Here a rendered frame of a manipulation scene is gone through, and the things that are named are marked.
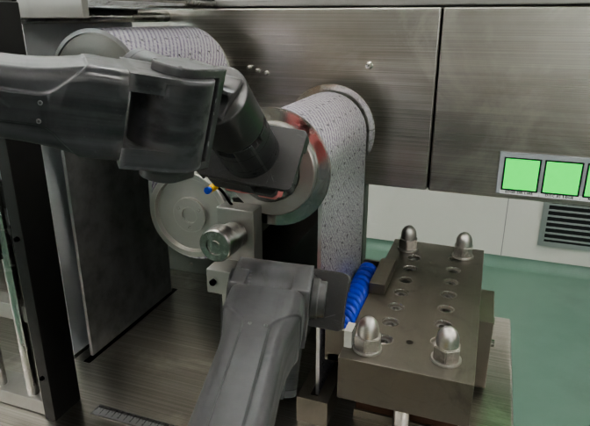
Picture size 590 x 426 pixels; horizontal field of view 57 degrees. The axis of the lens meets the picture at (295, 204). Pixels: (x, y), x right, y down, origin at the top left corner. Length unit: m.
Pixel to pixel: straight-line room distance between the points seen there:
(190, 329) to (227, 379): 0.65
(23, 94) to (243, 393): 0.22
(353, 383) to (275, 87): 0.54
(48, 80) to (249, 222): 0.35
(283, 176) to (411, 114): 0.45
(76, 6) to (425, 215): 2.94
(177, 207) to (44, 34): 0.31
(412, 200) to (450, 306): 2.64
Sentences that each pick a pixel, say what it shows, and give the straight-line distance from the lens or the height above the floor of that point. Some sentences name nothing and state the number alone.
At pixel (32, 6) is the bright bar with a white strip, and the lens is 0.78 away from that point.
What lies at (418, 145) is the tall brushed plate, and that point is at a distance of 0.94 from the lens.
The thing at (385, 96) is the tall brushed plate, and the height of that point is 1.30.
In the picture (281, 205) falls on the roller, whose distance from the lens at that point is 0.66.
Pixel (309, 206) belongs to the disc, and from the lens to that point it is 0.66.
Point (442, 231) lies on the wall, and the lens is 3.48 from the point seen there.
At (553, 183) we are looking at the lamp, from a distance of 0.95.
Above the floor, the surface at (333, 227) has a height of 1.16.
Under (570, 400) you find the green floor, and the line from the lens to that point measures 2.50.
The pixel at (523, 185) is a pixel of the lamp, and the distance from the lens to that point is 0.94.
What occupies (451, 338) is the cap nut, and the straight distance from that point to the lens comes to 0.68.
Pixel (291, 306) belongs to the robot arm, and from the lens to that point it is 0.42.
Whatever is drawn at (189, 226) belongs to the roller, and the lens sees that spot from 0.74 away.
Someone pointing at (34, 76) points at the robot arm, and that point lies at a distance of 0.37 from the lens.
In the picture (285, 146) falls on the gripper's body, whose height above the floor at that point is 1.30.
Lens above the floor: 1.42
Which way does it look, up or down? 19 degrees down
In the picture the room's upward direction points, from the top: straight up
